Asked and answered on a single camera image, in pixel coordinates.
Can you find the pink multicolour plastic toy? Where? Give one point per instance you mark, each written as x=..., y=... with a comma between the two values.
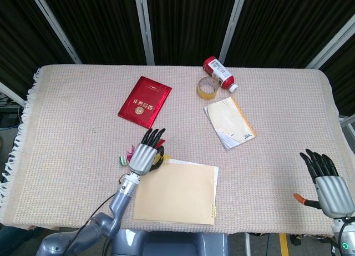
x=128, y=157

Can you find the red certificate booklet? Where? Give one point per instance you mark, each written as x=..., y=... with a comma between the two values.
x=144, y=102

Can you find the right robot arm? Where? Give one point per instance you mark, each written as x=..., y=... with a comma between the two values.
x=344, y=233

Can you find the worn cream paperback book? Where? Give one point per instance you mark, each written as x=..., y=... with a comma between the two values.
x=230, y=122

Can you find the grey robot torso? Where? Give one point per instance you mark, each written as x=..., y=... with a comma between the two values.
x=169, y=243

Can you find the clear tape roll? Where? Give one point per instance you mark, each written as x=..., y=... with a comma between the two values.
x=208, y=88

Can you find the white partition frame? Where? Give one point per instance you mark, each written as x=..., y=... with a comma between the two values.
x=144, y=25

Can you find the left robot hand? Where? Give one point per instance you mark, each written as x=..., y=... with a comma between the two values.
x=142, y=156

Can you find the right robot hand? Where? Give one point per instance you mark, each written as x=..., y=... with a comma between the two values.
x=331, y=192

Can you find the red bottle with white cap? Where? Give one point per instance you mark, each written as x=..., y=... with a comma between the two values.
x=219, y=72

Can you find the black pleated curtain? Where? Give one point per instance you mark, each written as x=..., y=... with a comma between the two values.
x=188, y=22

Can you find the tan manila folder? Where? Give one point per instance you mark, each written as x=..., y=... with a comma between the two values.
x=177, y=193

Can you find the pink woven tablecloth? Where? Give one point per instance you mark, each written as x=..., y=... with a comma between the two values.
x=172, y=145

